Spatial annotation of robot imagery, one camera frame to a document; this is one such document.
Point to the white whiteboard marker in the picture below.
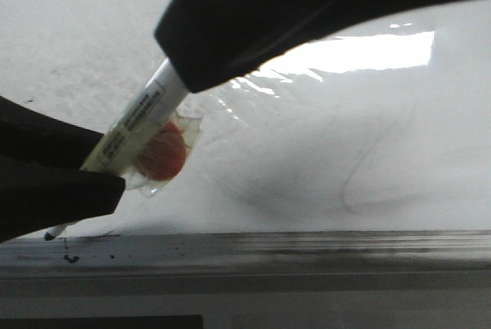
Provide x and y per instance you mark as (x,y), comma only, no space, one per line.
(144,116)

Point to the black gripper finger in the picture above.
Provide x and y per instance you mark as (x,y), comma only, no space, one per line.
(42,184)
(212,41)

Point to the white whiteboard with aluminium frame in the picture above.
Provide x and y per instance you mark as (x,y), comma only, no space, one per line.
(355,157)

